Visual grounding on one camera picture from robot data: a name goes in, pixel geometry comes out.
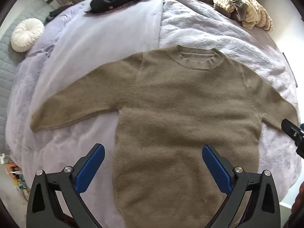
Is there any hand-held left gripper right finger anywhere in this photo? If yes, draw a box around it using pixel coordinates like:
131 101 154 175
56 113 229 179
201 144 281 228

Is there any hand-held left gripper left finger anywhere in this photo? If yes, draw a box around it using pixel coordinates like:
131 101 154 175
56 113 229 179
27 143 105 228

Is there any olive brown knit sweater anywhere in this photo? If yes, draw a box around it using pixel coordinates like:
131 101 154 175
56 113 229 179
30 46 300 228

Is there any white power strip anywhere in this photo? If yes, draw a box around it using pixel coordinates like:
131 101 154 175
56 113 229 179
14 169 30 196

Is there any grey quilted headboard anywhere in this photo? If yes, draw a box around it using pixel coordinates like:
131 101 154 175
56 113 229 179
0 0 56 152

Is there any beige striped fleece garment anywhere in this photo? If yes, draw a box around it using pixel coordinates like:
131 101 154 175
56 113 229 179
212 0 273 31

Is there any lavender plush blanket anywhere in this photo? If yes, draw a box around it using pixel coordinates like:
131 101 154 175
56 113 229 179
5 0 300 228

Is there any round white pleated pillow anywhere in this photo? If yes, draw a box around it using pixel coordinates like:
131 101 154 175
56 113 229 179
11 18 45 52

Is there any dark cloth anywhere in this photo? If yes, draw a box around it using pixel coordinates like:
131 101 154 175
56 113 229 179
46 1 72 22

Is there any orange cable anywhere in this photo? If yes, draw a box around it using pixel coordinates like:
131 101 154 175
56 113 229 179
6 163 20 184

